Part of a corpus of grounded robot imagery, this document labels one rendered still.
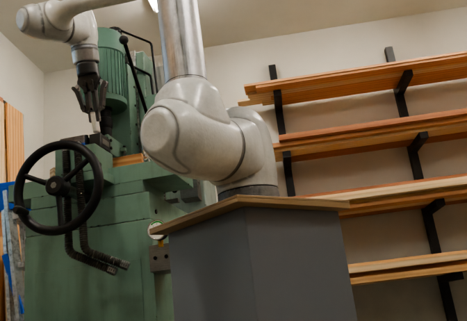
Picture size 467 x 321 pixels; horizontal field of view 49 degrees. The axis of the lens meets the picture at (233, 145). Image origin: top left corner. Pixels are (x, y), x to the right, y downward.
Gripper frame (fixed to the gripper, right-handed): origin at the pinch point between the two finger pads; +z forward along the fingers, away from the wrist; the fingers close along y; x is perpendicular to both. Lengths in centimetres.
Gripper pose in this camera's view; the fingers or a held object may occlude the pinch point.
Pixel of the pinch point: (95, 122)
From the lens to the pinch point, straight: 180.7
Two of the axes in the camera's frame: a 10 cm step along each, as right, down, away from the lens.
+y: -9.7, 1.7, 1.6
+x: -1.7, -0.4, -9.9
